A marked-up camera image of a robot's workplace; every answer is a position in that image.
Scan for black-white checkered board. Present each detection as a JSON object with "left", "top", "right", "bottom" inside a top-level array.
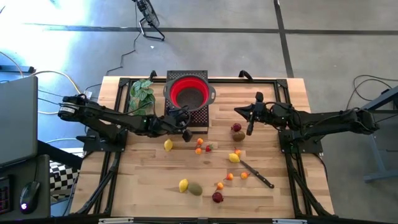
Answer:
[{"left": 49, "top": 160, "right": 82, "bottom": 202}]

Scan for black-handled kitchen knife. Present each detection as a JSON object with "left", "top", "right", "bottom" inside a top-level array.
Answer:
[{"left": 239, "top": 159, "right": 275, "bottom": 189}]

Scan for black desk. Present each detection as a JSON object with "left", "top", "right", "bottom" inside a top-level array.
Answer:
[{"left": 0, "top": 154, "right": 52, "bottom": 222}]

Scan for black keyboard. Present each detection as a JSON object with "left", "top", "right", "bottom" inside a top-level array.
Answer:
[{"left": 0, "top": 175, "right": 15, "bottom": 215}]

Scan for green leafy potted plant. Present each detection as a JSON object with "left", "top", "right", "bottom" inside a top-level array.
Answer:
[{"left": 129, "top": 78, "right": 156, "bottom": 116}]

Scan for green-brown kiwi fruit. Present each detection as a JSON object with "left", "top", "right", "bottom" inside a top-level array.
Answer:
[{"left": 187, "top": 182, "right": 203, "bottom": 197}]

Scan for black fan cable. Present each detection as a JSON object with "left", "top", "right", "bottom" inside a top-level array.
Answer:
[{"left": 83, "top": 2, "right": 139, "bottom": 93}]

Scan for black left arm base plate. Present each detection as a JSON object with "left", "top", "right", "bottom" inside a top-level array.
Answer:
[{"left": 76, "top": 129, "right": 129, "bottom": 153}]

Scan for black floor cable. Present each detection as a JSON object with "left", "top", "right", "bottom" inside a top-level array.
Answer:
[{"left": 344, "top": 73, "right": 398, "bottom": 110}]

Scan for yellow power cable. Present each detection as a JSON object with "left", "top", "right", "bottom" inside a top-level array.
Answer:
[{"left": 0, "top": 51, "right": 83, "bottom": 115}]

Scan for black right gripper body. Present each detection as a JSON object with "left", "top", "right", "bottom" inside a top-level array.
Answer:
[{"left": 246, "top": 92, "right": 276, "bottom": 136}]

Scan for black aluminium table frame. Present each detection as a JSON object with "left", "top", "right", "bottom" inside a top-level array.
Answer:
[{"left": 70, "top": 70, "right": 336, "bottom": 224}]

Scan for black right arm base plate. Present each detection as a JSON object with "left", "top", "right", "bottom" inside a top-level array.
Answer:
[{"left": 278, "top": 129, "right": 324, "bottom": 155}]

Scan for blue-grey metal desk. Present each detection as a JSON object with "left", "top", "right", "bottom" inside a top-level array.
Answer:
[{"left": 343, "top": 85, "right": 398, "bottom": 184}]

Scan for flat black bar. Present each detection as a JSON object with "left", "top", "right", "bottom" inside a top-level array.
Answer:
[{"left": 0, "top": 64, "right": 36, "bottom": 74}]

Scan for black floor fan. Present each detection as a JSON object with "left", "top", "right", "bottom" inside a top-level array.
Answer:
[{"left": 132, "top": 0, "right": 165, "bottom": 42}]

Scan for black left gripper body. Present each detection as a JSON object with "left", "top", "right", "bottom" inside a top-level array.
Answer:
[{"left": 155, "top": 107, "right": 193, "bottom": 143}]

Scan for black perforated metal stand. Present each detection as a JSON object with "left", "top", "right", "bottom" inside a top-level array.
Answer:
[{"left": 164, "top": 70, "right": 210, "bottom": 135}]

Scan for black computer mouse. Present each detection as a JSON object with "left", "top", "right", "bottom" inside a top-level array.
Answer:
[{"left": 19, "top": 180, "right": 41, "bottom": 215}]

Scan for red collapsible colander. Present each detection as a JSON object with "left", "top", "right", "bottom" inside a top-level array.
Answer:
[{"left": 163, "top": 74, "right": 216, "bottom": 112}]

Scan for silver aluminium strut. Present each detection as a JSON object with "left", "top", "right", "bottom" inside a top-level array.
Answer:
[
  {"left": 272, "top": 218, "right": 308, "bottom": 224},
  {"left": 98, "top": 217, "right": 134, "bottom": 224}
]

